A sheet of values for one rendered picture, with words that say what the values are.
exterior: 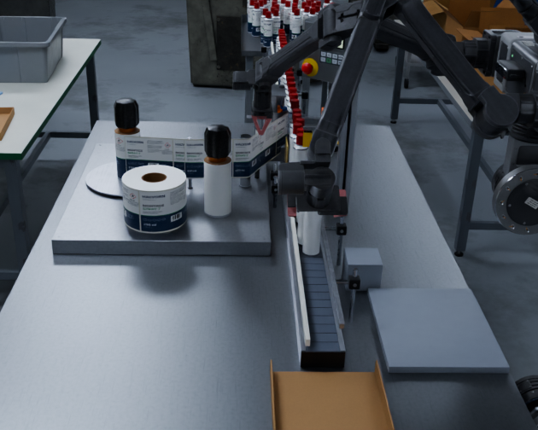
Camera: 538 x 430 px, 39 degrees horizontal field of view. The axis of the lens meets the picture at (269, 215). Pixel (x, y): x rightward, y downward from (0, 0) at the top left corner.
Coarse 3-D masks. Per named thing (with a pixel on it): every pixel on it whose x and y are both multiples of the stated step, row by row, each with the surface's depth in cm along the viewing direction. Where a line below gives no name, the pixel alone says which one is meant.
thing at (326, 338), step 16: (304, 256) 228; (320, 256) 228; (304, 272) 220; (320, 272) 220; (304, 288) 212; (320, 288) 212; (320, 304) 205; (320, 320) 198; (320, 336) 192; (336, 336) 192
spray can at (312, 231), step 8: (304, 216) 224; (312, 216) 222; (320, 216) 223; (304, 224) 225; (312, 224) 223; (320, 224) 225; (304, 232) 226; (312, 232) 224; (320, 232) 226; (304, 240) 227; (312, 240) 225; (304, 248) 228; (312, 248) 227; (312, 256) 228
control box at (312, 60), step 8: (312, 24) 243; (344, 48) 240; (312, 56) 247; (312, 64) 248; (320, 64) 246; (328, 64) 245; (312, 72) 249; (320, 72) 247; (328, 72) 246; (336, 72) 244; (328, 80) 247
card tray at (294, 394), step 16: (272, 384) 177; (288, 384) 182; (304, 384) 182; (320, 384) 183; (336, 384) 183; (352, 384) 183; (368, 384) 183; (272, 400) 172; (288, 400) 177; (304, 400) 177; (320, 400) 177; (336, 400) 178; (352, 400) 178; (368, 400) 178; (384, 400) 174; (272, 416) 168; (288, 416) 172; (304, 416) 172; (320, 416) 172; (336, 416) 173; (352, 416) 173; (368, 416) 173; (384, 416) 173
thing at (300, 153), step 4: (296, 136) 261; (300, 136) 260; (296, 140) 262; (300, 140) 261; (296, 144) 262; (300, 144) 261; (296, 148) 262; (300, 148) 261; (304, 148) 261; (296, 152) 262; (300, 152) 262; (304, 152) 262; (296, 156) 263; (300, 156) 262; (304, 156) 263; (296, 160) 263; (300, 160) 263
